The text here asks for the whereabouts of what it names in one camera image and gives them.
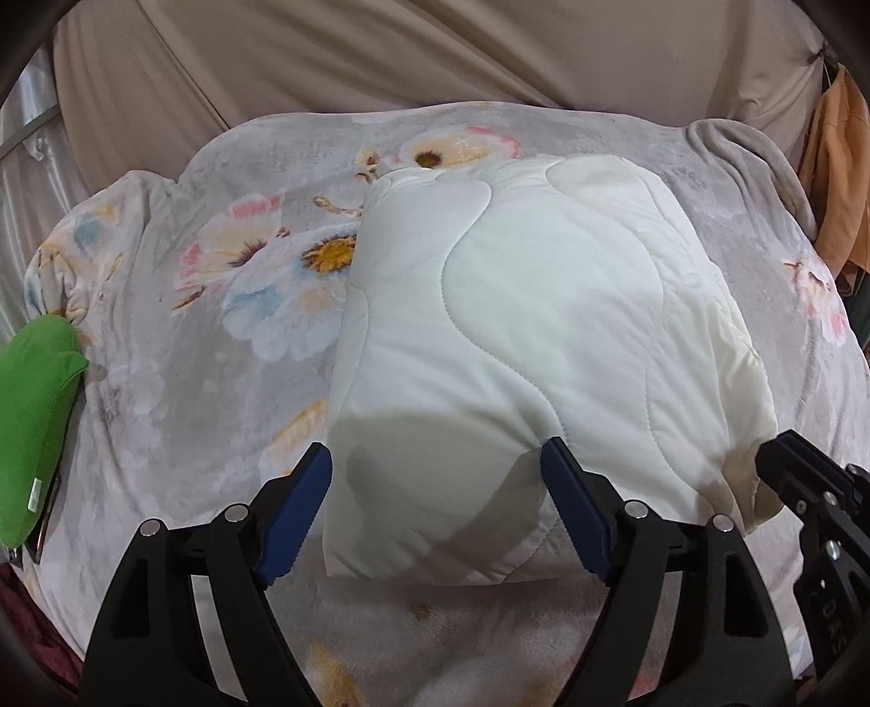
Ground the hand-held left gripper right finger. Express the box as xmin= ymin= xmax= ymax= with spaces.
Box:
xmin=540 ymin=436 xmax=796 ymax=707

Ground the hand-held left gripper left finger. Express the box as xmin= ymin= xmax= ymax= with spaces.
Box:
xmin=80 ymin=442 xmax=334 ymax=707

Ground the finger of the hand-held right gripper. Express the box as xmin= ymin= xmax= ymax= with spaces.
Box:
xmin=754 ymin=430 xmax=855 ymax=532

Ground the white quilted blanket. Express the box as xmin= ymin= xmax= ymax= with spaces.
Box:
xmin=319 ymin=153 xmax=779 ymax=587

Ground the grey floral blanket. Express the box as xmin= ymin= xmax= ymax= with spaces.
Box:
xmin=23 ymin=102 xmax=857 ymax=707

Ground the black flat device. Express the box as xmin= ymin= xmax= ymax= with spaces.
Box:
xmin=27 ymin=472 xmax=64 ymax=565

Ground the green cushion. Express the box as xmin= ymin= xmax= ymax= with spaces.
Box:
xmin=0 ymin=314 xmax=91 ymax=546

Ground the orange hanging cloth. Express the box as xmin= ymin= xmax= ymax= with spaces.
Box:
xmin=797 ymin=64 xmax=870 ymax=287

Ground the dark red cloth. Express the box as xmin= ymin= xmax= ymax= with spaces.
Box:
xmin=0 ymin=561 xmax=86 ymax=687

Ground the white sheer curtain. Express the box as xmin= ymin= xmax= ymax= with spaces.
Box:
xmin=0 ymin=47 xmax=92 ymax=334

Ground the beige curtain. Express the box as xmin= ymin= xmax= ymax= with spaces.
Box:
xmin=53 ymin=0 xmax=844 ymax=171

